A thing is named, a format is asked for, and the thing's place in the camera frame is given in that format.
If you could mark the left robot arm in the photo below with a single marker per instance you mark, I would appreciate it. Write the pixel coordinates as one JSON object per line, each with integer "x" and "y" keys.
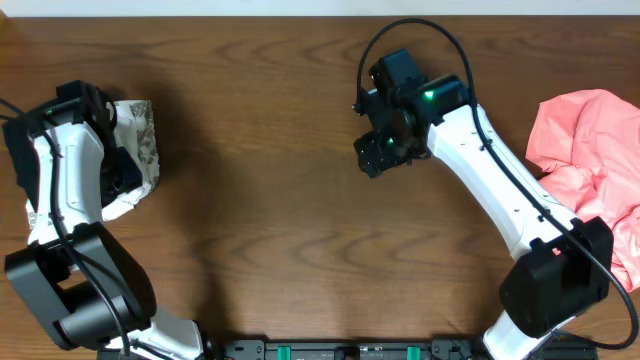
{"x": 83, "y": 287}

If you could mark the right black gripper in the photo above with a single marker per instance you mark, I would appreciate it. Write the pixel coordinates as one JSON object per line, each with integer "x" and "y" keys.
{"x": 378, "y": 158}

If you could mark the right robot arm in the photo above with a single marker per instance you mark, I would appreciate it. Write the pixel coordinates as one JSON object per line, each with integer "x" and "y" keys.
{"x": 560, "y": 261}

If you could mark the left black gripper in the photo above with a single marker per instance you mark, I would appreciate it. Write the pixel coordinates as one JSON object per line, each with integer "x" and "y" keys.
{"x": 132, "y": 176}

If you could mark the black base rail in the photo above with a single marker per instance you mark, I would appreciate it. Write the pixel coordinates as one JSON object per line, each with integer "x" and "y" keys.
{"x": 441, "y": 348}

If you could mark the black t-shirt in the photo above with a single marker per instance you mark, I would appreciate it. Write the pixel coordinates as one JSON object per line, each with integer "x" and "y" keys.
{"x": 24, "y": 158}

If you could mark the white patterned folded garment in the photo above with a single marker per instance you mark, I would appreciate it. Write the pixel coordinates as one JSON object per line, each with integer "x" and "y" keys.
{"x": 78, "y": 170}

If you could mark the pink t-shirt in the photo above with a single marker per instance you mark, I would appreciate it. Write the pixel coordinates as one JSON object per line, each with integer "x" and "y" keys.
{"x": 587, "y": 144}

